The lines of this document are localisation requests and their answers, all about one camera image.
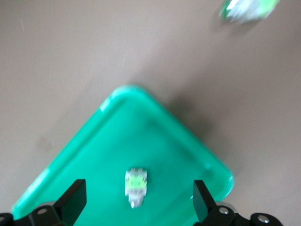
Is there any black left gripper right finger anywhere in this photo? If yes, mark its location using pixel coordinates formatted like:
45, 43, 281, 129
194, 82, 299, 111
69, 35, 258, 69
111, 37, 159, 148
193, 180, 283, 226

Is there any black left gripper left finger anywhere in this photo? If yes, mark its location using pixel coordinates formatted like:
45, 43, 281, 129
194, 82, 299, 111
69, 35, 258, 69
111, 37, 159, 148
0, 178, 87, 226

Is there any silver-headed push button green label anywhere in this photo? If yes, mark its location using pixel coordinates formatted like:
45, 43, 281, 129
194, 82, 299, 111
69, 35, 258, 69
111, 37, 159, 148
124, 167, 149, 210

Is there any green plastic tray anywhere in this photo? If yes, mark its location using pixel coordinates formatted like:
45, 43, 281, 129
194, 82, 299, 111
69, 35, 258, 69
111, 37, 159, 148
11, 84, 235, 226

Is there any green push button white body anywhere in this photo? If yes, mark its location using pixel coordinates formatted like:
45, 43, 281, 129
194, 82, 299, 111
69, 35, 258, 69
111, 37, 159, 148
218, 0, 282, 25

